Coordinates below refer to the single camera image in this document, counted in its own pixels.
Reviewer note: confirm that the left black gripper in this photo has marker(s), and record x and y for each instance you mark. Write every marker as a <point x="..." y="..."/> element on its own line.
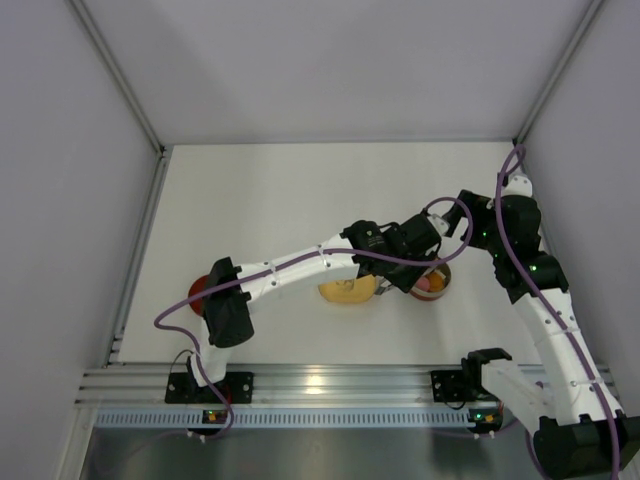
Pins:
<point x="406" y="273"/>

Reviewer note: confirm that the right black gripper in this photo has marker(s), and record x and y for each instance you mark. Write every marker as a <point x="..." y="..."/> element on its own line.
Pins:
<point x="463" y="206"/>

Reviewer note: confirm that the metal tongs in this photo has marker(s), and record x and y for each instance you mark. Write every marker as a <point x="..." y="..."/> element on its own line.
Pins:
<point x="382" y="289"/>

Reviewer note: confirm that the orange fish cookie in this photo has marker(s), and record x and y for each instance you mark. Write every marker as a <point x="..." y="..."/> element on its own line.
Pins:
<point x="436" y="283"/>

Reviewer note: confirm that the red round lid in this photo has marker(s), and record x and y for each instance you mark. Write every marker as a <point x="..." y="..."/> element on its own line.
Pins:
<point x="196" y="288"/>

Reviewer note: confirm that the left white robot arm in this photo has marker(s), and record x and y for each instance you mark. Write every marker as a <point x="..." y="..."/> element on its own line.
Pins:
<point x="398" y="253"/>

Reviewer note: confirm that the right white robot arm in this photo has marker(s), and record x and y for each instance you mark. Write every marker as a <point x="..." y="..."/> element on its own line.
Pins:
<point x="576" y="425"/>

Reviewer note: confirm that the round metal lunch box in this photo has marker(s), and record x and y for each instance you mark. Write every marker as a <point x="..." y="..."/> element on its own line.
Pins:
<point x="421" y="289"/>

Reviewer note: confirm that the yellow food container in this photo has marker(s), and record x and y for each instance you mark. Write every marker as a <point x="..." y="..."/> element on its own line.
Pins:
<point x="352" y="291"/>

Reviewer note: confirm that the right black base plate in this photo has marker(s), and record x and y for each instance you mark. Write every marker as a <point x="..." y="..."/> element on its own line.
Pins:
<point x="449" y="386"/>

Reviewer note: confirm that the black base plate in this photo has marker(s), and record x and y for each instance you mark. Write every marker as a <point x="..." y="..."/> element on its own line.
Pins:
<point x="236" y="387"/>
<point x="449" y="386"/>

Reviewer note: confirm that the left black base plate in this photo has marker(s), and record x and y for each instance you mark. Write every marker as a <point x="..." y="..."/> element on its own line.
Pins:
<point x="236" y="387"/>

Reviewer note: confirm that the right aluminium frame post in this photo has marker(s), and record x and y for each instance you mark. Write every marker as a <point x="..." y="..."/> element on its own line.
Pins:
<point x="568" y="52"/>

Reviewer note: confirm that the aluminium frame post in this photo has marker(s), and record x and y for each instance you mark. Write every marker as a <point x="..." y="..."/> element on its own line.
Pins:
<point x="568" y="52"/>
<point x="91" y="29"/>

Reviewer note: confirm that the aluminium mounting rail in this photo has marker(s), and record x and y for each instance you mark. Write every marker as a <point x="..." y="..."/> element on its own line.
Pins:
<point x="296" y="386"/>

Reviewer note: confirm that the slotted cable duct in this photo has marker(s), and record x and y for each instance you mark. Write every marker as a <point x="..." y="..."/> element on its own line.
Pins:
<point x="283" y="418"/>

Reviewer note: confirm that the left aluminium frame post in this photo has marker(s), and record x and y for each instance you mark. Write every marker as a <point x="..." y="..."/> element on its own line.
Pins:
<point x="91" y="29"/>

